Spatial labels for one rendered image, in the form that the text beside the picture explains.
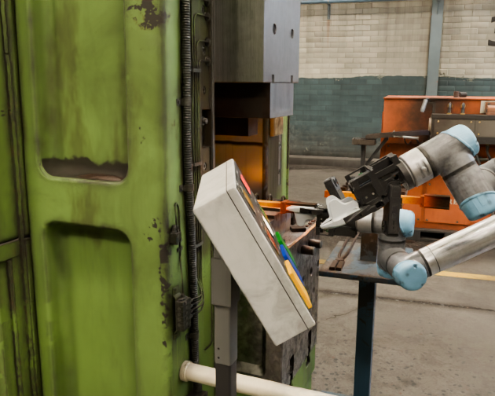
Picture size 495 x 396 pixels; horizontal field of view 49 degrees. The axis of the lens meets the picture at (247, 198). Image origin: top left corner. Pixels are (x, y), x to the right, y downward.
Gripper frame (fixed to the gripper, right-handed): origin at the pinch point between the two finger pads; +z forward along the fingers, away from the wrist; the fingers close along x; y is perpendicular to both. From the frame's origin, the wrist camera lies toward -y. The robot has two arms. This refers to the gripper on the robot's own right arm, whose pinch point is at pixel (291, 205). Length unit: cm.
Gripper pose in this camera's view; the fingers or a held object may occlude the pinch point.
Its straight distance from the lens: 163.9
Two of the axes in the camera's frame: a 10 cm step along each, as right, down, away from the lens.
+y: 0.0, 9.8, 2.0
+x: 3.9, -1.9, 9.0
